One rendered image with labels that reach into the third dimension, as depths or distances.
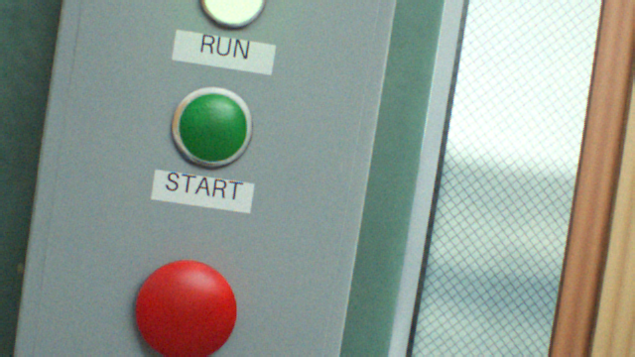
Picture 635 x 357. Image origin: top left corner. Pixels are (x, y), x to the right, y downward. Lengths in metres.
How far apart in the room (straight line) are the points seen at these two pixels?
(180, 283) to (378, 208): 0.10
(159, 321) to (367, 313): 0.10
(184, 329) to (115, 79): 0.08
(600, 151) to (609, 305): 0.21
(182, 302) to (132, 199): 0.03
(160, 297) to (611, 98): 1.43
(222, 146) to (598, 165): 1.41
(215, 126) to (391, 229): 0.10
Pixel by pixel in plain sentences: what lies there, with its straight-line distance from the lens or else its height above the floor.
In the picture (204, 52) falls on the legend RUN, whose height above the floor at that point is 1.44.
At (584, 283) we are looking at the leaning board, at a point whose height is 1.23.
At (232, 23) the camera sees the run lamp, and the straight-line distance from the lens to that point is 0.37.
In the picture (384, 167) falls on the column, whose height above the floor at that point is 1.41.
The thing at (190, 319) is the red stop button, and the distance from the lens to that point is 0.37.
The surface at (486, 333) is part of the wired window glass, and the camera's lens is 1.94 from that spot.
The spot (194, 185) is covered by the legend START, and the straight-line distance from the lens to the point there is 0.37.
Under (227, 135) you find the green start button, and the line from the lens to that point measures 0.37.
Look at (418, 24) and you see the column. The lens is 0.44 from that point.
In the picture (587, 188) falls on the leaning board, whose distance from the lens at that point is 1.75.
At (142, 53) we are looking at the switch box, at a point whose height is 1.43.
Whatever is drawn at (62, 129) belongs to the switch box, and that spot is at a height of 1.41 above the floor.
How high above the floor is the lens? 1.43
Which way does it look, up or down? 4 degrees down
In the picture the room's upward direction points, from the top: 9 degrees clockwise
